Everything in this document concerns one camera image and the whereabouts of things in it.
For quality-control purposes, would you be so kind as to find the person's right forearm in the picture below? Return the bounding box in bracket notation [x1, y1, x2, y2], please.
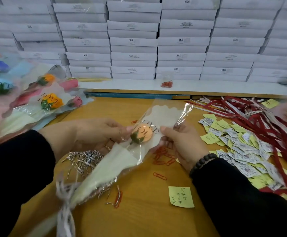
[191, 158, 287, 237]

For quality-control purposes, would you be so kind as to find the pile of yellow white tags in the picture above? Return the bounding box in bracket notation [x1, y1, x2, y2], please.
[168, 84, 287, 209]

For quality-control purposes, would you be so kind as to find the pile of orange paper clips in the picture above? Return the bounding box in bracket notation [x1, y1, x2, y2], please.
[113, 120, 178, 209]

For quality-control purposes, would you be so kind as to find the person's right hand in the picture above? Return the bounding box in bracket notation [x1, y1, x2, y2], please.
[159, 121, 217, 174]

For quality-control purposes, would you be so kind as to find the black bead bracelet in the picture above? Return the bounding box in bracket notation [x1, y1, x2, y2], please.
[189, 153, 218, 178]

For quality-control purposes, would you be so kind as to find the peach rose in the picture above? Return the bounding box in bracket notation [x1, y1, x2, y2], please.
[27, 100, 195, 237]

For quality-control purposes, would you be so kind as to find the small bag of red clips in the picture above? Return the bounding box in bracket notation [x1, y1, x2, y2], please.
[161, 76, 174, 89]

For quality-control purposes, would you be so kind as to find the person's left hand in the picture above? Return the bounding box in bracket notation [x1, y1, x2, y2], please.
[40, 118, 135, 162]

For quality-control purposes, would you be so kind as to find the single white ribbon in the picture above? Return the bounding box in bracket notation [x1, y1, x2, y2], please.
[55, 177, 81, 237]

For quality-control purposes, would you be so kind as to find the wall of stacked white boxes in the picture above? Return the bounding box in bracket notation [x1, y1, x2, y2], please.
[0, 0, 287, 86]

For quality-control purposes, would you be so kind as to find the pile of red ribbons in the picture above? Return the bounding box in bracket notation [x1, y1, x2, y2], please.
[189, 96, 287, 215]

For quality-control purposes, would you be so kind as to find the wooden sticks bundle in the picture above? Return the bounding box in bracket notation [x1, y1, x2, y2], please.
[77, 77, 112, 83]

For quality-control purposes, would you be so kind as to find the pile of flowers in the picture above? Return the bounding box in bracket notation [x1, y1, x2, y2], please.
[0, 49, 92, 151]

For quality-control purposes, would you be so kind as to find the long white board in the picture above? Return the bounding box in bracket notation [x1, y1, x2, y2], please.
[78, 79, 287, 98]

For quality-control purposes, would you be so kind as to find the person's left forearm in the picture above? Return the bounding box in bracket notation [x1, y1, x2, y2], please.
[0, 130, 57, 237]

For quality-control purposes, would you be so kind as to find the pile of silver twist ties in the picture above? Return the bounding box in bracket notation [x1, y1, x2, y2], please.
[60, 149, 119, 205]

